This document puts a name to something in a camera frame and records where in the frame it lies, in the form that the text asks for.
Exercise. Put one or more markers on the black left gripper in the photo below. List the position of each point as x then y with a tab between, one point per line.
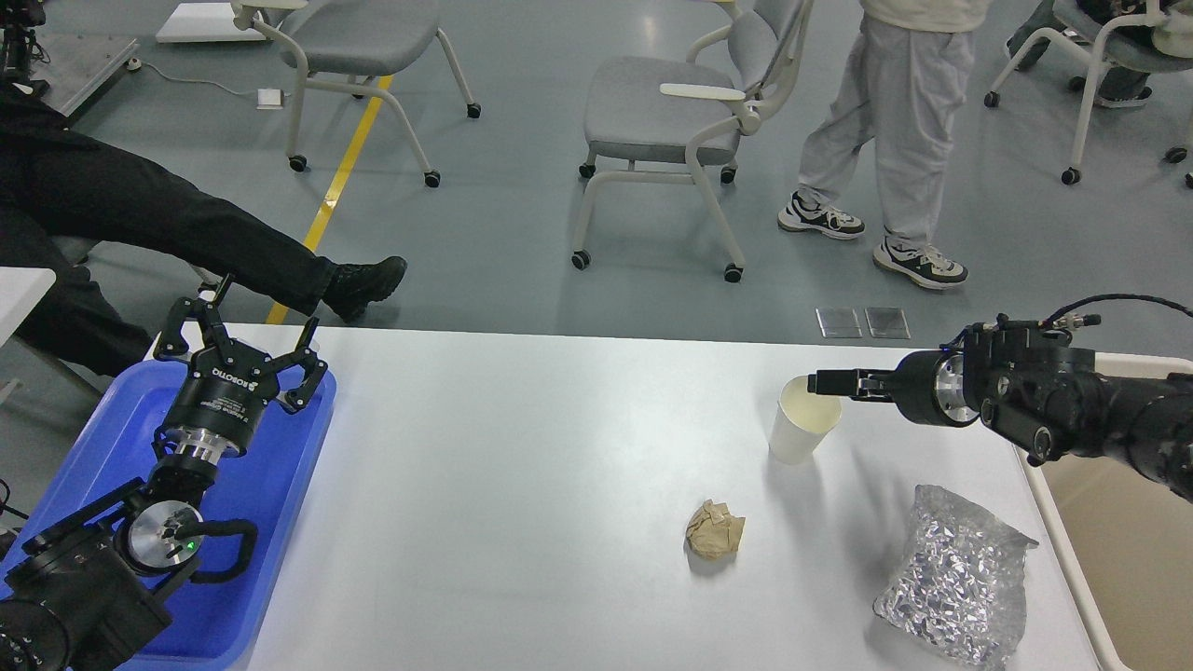
229	384

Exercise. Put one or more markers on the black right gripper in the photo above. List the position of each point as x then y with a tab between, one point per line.
927	387

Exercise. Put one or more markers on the white paper cup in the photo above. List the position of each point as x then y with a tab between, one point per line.
802	419

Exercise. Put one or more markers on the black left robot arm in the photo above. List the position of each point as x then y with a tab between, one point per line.
158	543

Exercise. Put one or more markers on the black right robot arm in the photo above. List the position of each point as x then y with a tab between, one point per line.
1024	380

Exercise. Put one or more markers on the metal floor plate right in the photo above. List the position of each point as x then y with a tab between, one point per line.
887	323

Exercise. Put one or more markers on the metal floor plate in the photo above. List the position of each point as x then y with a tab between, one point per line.
887	323
838	323

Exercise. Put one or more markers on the metal floor plate left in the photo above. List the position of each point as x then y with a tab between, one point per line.
838	323

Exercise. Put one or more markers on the crumpled brown paper ball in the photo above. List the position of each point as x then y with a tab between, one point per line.
713	531

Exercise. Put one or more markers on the silver foil bag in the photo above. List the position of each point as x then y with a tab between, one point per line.
959	587

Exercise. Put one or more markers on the white floor socket box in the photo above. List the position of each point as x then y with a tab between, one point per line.
269	99

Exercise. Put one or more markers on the white side table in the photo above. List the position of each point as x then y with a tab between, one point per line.
21	290

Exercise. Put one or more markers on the seated person dark clothes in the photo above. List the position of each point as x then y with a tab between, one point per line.
56	182

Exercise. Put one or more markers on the grey office chair left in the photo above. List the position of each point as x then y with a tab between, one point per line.
345	46

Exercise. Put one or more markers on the grey office chair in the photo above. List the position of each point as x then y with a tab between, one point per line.
660	121
1150	38
345	46

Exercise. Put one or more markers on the beige plastic bin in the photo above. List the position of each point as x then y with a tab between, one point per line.
1124	546

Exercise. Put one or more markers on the standing person grey trousers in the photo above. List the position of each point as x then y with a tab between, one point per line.
905	78

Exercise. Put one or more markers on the grey office chair middle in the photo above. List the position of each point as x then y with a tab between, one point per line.
660	121

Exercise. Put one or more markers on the grey office chair right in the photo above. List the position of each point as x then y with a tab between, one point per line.
1150	38

